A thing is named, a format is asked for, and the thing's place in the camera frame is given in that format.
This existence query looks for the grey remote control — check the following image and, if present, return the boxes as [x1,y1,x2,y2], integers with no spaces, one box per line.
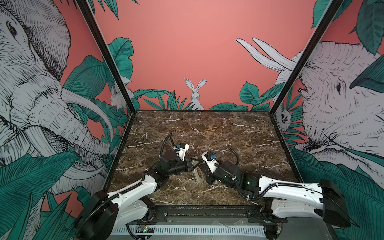
[193,167,206,184]

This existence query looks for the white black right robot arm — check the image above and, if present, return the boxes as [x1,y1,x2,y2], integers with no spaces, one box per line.
[199,160,352,228]

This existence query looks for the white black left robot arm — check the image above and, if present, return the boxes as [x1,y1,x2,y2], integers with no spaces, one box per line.
[73,151,200,240]

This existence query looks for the green circuit board with leds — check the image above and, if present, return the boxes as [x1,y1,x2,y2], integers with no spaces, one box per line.
[136,225,156,235]

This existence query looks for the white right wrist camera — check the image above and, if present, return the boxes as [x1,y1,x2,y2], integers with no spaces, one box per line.
[200,152,219,175]

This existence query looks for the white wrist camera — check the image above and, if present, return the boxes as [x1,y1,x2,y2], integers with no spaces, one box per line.
[200,152,219,175]
[174,143,190,161]

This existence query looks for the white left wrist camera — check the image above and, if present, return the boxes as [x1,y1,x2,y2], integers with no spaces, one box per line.
[174,143,190,161]

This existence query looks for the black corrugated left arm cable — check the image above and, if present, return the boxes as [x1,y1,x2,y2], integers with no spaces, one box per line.
[158,133,178,158]

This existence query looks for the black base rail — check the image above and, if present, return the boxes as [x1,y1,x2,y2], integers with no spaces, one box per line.
[150,205,288,225]

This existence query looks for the white slotted cable duct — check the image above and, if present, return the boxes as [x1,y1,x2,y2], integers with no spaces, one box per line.
[112,225,266,238]

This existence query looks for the black left corner frame post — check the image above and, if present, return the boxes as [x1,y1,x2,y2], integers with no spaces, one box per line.
[74,0,137,113]

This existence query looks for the black corner frame post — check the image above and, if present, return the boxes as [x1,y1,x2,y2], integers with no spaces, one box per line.
[269,0,344,115]
[74,0,137,113]

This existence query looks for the black right corner frame post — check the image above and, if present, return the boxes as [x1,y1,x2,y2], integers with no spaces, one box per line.
[269,0,344,115]

